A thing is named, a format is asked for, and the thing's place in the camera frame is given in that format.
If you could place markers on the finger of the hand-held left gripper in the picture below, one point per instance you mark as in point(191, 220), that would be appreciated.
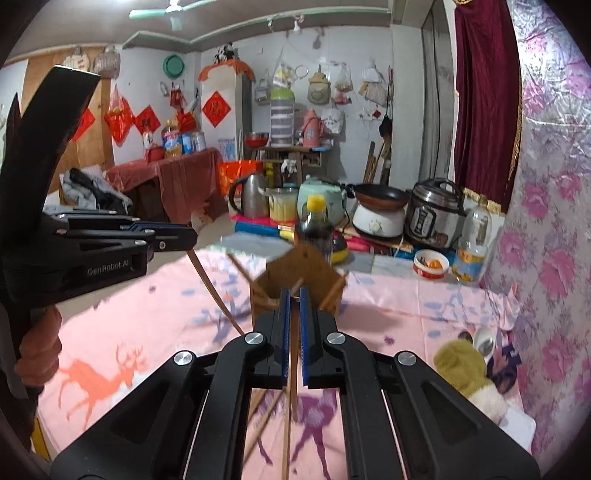
point(92, 217)
point(171, 240)

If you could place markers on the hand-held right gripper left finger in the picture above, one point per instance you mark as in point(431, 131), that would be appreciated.
point(285, 332)

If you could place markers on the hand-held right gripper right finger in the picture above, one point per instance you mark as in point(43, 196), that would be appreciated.
point(304, 332)

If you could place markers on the wooden slatted chopstick holder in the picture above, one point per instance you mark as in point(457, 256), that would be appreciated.
point(304, 265)

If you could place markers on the person's left forearm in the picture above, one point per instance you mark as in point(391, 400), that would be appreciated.
point(14, 415)

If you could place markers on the person's left hand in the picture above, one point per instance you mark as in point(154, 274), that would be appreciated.
point(41, 344)

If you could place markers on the pile of dark clothes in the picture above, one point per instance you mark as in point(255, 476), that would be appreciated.
point(87, 189)

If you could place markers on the side table with red cloth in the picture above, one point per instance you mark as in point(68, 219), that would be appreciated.
point(184, 180)

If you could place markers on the pink deer print tablecloth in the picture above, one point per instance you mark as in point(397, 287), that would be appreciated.
point(138, 323)

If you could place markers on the red diamond paper decoration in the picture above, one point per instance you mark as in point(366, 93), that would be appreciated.
point(84, 124)
point(216, 109)
point(147, 121)

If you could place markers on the stainless steel kettle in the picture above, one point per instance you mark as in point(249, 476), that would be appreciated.
point(254, 198)

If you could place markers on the orange gift box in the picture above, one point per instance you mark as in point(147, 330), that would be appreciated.
point(240, 173)

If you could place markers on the dark sauce bottle yellow cap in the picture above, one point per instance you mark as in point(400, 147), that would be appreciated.
point(314, 230)

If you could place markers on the red plastic bag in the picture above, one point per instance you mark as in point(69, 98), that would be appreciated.
point(117, 115)

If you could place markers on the pale yellow pot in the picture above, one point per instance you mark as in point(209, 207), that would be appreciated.
point(282, 205)

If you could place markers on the white refrigerator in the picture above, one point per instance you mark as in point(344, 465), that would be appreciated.
point(226, 134)

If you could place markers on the white electric cooker base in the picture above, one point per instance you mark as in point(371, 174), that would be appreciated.
point(376, 221)

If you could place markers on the red basin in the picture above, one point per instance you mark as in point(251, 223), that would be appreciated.
point(256, 138)

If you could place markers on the red and white bowl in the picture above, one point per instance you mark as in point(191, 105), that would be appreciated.
point(429, 272)

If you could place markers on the light green rice cooker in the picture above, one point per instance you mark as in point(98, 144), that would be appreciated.
point(323, 194)

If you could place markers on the woven hanging bag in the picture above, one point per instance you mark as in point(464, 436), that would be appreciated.
point(107, 62)
point(76, 57)

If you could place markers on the brown frying pan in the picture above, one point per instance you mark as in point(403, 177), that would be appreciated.
point(381, 196)

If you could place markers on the olive and white plush toy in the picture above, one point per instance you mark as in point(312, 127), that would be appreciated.
point(459, 367)

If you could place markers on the stacked food carrier green lid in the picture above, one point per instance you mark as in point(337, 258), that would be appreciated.
point(281, 120)

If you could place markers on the silver electric pressure cooker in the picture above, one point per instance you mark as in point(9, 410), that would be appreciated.
point(429, 217)

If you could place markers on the green round plate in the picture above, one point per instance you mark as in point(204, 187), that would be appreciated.
point(174, 66)

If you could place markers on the pink thermos jug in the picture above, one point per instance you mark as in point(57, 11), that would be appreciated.
point(310, 127)

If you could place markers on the orange cloth cover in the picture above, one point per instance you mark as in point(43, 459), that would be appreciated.
point(226, 67)

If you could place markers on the clear cooking oil bottle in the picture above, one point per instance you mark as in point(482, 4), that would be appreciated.
point(473, 249)

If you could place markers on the panda plush toy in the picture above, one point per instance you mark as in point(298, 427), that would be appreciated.
point(225, 51)

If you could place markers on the hanging clear plastic bag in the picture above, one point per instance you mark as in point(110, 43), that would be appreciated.
point(341, 83)
point(373, 85)
point(284, 74)

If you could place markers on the white hanging bag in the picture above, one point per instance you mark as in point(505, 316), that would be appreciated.
point(332, 120)

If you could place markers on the purple fabric item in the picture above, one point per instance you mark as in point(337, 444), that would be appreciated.
point(508, 364)

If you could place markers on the beige pot shaped plush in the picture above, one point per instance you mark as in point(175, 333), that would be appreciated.
point(318, 90)

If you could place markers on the black hanging utensil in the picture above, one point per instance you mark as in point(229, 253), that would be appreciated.
point(385, 124)

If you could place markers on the green ceiling fan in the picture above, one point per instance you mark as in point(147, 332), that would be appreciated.
point(173, 7)

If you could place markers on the white flat tray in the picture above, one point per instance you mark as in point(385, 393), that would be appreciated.
point(519, 427)

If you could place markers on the dark red curtain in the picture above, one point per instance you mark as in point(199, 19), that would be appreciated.
point(485, 115)

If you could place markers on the pink floral wall covering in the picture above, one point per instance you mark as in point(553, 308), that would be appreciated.
point(554, 207)

